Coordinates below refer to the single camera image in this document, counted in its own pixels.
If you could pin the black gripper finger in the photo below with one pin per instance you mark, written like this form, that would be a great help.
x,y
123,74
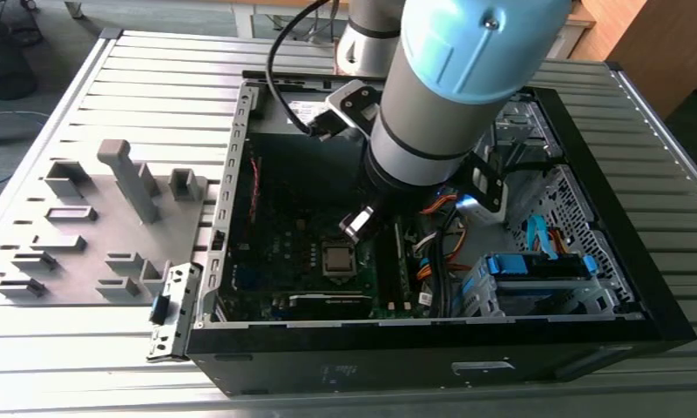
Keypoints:
x,y
358,224

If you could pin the CPU with silver top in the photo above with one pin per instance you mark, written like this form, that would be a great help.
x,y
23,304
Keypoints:
x,y
338,259

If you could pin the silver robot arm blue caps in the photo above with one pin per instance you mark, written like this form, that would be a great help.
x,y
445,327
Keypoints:
x,y
442,109

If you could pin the black RAM slot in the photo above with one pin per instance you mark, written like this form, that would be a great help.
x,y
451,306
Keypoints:
x,y
402,270
386,283

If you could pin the green motherboard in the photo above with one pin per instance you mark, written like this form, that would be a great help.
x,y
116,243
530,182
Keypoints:
x,y
302,270

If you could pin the black graphics card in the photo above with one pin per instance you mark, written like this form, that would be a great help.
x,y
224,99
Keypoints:
x,y
327,301

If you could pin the hard disk in blue carrier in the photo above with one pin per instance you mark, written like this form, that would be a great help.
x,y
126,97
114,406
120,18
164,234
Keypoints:
x,y
506,265

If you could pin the grey power supply unit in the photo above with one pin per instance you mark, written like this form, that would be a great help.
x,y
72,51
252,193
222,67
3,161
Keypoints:
x,y
303,109

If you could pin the grey metal drive cage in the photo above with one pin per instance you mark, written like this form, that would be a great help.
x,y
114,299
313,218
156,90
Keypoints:
x,y
529,130

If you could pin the black open PC case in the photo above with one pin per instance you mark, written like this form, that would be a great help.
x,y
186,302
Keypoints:
x,y
383,357

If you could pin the grey metal disk bay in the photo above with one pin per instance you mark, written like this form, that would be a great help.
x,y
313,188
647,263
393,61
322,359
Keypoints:
x,y
613,300

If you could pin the grey parts rack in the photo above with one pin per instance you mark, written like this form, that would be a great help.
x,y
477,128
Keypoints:
x,y
70,274

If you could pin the wooden cabinet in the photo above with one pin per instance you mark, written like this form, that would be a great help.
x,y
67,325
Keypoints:
x,y
669,43

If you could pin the black mesh trash bin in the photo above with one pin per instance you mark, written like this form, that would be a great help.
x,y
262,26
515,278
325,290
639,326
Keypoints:
x,y
8,78

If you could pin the metal slot retainer bracket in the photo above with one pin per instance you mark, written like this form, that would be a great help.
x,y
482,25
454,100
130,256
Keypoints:
x,y
182,287

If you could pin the blue black bracket clip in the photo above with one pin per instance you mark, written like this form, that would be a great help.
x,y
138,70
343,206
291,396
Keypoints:
x,y
162,308

